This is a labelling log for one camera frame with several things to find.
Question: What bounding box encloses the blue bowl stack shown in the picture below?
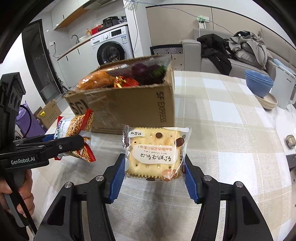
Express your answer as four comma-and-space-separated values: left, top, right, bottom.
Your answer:
245, 70, 274, 97

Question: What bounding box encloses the white kitchen counter cabinet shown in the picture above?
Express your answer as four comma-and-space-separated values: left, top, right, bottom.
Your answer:
56, 22, 129, 88

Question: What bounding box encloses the cracker sandwich pack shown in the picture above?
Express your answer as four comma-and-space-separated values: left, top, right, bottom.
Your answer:
122, 125, 192, 182

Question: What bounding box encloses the white washing machine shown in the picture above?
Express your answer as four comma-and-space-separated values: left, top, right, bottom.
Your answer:
90, 25, 134, 65

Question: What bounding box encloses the small cardboard box on floor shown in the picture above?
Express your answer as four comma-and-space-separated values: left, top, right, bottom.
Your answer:
37, 99, 62, 129

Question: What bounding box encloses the orange cracker pack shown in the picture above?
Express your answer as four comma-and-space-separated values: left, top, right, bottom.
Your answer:
76, 70, 116, 90

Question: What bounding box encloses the beige shallow dish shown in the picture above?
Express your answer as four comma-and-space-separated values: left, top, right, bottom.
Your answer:
255, 93, 278, 110

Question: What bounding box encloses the white electric kettle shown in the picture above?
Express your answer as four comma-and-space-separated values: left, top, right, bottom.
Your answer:
270, 66, 295, 109

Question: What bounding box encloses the black rice cooker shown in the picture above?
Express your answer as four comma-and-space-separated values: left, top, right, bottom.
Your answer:
103, 16, 119, 29

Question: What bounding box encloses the black jacket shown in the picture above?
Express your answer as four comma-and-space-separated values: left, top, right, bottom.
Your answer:
197, 34, 232, 75

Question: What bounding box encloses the brown cardboard box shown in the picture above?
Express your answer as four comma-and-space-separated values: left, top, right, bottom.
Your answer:
64, 55, 175, 133

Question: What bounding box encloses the black white patterned rug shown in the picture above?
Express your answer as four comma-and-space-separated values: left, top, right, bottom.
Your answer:
150, 44, 184, 55

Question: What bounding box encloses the grey jacket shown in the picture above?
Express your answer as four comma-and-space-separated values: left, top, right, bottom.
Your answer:
227, 31, 273, 70

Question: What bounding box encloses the white noodle snack bag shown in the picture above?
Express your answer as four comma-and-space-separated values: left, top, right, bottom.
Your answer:
54, 108, 96, 163

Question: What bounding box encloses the person's left hand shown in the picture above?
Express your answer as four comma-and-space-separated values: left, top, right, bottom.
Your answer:
0, 169, 35, 215

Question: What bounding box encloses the grey sofa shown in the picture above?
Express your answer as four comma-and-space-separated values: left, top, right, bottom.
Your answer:
182, 28, 295, 79

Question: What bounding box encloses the purple snack bag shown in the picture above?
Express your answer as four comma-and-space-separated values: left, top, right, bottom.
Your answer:
131, 63, 167, 85

